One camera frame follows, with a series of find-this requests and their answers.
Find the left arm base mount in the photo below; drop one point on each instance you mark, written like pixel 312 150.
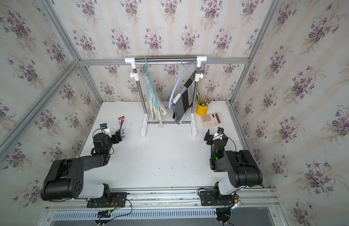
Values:
pixel 100 196

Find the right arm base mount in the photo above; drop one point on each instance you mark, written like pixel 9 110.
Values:
pixel 222 194

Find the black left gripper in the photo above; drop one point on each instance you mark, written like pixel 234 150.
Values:
pixel 117 137

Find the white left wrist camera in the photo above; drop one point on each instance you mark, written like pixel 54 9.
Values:
pixel 104 127

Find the yellow pen holder cup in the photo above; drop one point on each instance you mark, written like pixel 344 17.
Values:
pixel 203 103

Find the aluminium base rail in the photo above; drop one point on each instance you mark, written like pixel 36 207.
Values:
pixel 176 203

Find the blue cream plaid scarf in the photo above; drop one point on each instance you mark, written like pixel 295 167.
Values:
pixel 156 113

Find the red white pen box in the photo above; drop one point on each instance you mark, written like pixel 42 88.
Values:
pixel 121 122

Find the light blue plastic clothes hanger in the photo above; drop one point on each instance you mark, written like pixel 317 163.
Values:
pixel 178 80

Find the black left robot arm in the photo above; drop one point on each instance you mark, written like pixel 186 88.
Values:
pixel 65 179

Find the pink calculator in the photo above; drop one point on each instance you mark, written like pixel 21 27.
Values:
pixel 211 120

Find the white and steel clothes rack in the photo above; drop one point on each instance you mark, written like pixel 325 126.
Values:
pixel 164 72

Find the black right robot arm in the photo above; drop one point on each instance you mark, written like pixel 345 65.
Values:
pixel 240 165

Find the teal plastic clothes hanger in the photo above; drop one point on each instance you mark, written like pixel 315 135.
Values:
pixel 150 83

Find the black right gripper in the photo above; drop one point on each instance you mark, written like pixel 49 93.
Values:
pixel 209 137

